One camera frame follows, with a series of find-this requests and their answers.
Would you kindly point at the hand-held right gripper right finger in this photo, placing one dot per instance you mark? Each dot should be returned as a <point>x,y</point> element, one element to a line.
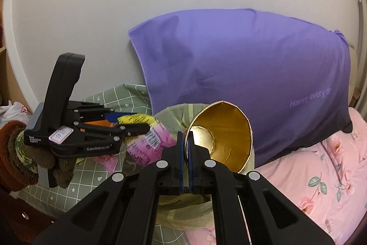
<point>189,173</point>

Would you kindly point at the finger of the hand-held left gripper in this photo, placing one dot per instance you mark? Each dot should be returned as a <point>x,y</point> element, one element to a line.
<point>129,128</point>
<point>94,111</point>

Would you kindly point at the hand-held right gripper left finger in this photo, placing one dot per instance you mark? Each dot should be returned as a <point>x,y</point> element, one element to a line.
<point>180,159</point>

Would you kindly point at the yellow and pink wrapper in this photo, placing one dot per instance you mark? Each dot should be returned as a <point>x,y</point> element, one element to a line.
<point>154,133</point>

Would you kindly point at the yellow-green plastic bag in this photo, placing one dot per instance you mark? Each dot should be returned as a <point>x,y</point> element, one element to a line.
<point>172,118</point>

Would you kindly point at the gold paper bowl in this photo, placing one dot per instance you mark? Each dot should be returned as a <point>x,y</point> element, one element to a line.
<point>229,130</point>

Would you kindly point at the person's left hand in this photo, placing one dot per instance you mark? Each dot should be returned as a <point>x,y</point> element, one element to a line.
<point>61,173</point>

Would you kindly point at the orange packet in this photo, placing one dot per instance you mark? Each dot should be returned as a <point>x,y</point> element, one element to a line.
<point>99,122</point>

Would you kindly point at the white plastic bag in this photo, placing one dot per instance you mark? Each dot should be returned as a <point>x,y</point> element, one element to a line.
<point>14,113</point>

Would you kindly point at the green checked cloth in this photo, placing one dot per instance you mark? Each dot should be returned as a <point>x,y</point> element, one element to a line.
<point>86,184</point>

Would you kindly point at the pink floral blanket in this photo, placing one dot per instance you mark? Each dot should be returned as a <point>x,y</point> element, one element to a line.
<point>301,176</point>

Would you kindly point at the purple pillow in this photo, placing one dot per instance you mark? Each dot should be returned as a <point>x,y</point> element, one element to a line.
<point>243,67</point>

